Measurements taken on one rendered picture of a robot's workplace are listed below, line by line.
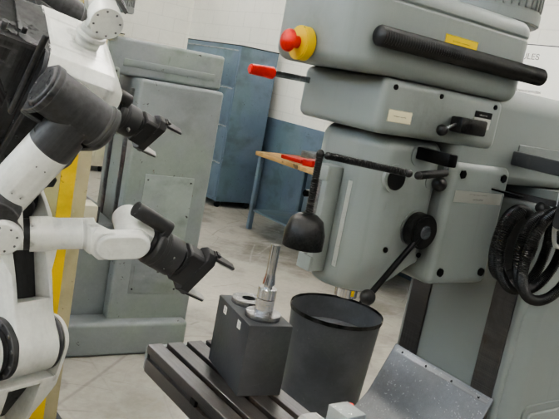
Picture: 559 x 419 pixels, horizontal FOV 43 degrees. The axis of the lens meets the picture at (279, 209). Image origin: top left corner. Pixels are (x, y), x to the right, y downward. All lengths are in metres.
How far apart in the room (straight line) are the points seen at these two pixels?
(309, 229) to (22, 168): 0.55
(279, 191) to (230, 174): 0.65
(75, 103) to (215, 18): 9.38
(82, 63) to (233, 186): 7.43
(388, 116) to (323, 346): 2.24
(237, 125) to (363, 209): 7.40
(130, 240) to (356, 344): 2.10
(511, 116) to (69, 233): 0.93
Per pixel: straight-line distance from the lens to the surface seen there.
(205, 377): 1.86
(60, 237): 1.48
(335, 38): 1.22
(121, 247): 1.47
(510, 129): 1.54
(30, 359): 1.68
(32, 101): 1.33
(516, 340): 1.68
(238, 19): 10.10
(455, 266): 1.50
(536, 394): 1.79
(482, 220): 1.53
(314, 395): 3.51
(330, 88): 1.36
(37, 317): 1.68
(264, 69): 1.34
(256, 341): 1.74
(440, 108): 1.36
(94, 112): 1.34
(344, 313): 3.80
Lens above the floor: 1.69
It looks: 10 degrees down
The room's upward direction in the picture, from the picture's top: 11 degrees clockwise
